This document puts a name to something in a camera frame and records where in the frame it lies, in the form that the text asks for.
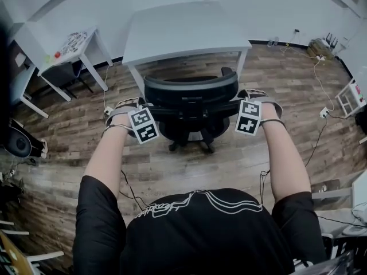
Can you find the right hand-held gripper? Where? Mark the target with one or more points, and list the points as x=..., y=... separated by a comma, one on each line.
x=248, y=117

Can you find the small green ball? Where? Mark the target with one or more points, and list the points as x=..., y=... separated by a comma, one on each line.
x=46, y=58

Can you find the white side table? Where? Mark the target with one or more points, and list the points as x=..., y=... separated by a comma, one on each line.
x=24, y=79

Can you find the small white power strip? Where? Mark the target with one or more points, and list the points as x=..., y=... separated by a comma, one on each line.
x=320, y=57

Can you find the person's right forearm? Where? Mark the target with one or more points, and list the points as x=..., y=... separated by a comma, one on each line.
x=286, y=159

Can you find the person's black printed shirt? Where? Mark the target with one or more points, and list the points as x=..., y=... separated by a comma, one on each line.
x=200, y=239

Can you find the brown box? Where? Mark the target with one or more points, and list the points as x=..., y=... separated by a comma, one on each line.
x=318, y=49

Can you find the person's left hand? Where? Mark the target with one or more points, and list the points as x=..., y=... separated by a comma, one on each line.
x=121, y=113

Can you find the person's left forearm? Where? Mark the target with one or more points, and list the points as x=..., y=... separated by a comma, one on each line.
x=106, y=159

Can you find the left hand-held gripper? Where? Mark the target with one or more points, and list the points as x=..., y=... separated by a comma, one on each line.
x=144, y=126

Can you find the router with antennas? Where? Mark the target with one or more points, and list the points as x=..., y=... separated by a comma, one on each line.
x=331, y=40

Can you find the small white table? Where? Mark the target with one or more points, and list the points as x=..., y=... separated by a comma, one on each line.
x=81, y=59

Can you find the patterned mat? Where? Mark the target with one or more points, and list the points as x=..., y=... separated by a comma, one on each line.
x=73, y=42

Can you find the black mesh office chair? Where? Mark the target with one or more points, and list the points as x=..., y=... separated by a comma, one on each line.
x=190, y=93

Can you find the small white rack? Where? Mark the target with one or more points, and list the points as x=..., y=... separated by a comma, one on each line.
x=349, y=99

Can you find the large white table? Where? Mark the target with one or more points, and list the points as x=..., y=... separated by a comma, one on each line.
x=183, y=30

